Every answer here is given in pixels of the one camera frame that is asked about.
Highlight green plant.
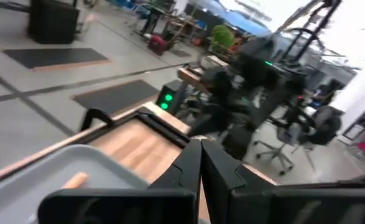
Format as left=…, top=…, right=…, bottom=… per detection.
left=211, top=24, right=236, bottom=54

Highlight black box green lights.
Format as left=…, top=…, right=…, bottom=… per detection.
left=155, top=79, right=187, bottom=115

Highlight black cabinet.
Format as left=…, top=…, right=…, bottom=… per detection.
left=28, top=0, right=81, bottom=45

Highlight grey office chair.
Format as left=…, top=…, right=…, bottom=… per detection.
left=252, top=105, right=343, bottom=177

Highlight black floor mat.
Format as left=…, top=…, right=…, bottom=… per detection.
left=2, top=47, right=109, bottom=72
left=72, top=79, right=160, bottom=115

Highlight black table frame rail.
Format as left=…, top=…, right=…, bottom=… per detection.
left=78, top=108, right=192, bottom=149

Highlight grey plastic tray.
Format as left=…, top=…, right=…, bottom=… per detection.
left=0, top=144, right=149, bottom=224

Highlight red bag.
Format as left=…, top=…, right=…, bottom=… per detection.
left=147, top=34, right=171, bottom=57

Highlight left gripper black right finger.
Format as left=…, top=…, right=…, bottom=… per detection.
left=201, top=139, right=365, bottom=224

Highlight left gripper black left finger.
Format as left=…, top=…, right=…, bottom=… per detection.
left=37, top=139, right=203, bottom=224

